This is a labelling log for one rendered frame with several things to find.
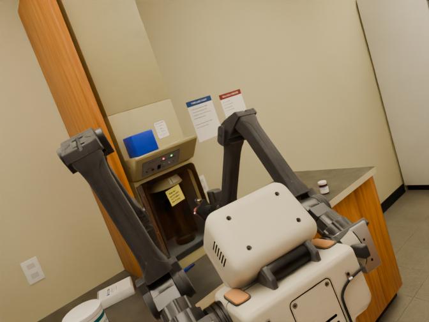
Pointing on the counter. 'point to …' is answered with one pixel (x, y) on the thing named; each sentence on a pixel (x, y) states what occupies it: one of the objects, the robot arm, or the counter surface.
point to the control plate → (160, 163)
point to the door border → (152, 218)
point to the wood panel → (71, 94)
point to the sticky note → (175, 195)
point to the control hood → (186, 145)
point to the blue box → (140, 144)
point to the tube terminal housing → (115, 121)
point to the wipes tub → (87, 312)
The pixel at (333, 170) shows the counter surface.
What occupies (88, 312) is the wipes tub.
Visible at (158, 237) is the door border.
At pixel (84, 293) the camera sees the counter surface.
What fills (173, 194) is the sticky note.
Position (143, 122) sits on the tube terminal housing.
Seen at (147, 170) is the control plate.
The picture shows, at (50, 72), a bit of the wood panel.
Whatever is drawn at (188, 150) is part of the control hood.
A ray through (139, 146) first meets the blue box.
